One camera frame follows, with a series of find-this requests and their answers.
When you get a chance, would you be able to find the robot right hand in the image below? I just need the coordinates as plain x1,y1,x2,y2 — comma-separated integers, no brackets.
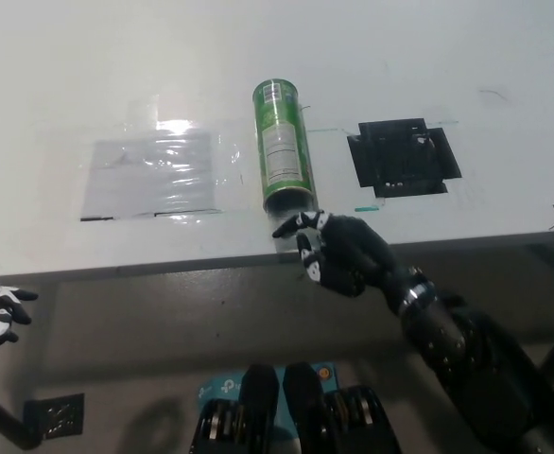
271,211,402,300

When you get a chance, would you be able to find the green chips can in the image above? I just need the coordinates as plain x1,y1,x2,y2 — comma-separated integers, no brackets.
251,77,318,214

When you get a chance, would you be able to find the black tape square patch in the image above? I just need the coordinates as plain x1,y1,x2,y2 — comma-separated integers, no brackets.
346,116,463,200

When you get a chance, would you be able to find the clear plastic film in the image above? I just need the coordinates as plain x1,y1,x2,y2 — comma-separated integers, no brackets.
78,93,245,223

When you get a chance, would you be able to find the teal router box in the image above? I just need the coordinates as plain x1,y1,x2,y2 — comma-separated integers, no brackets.
196,361,338,429

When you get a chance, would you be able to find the clear plastic sheet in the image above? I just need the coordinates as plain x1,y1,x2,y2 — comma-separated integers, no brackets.
79,130,214,222

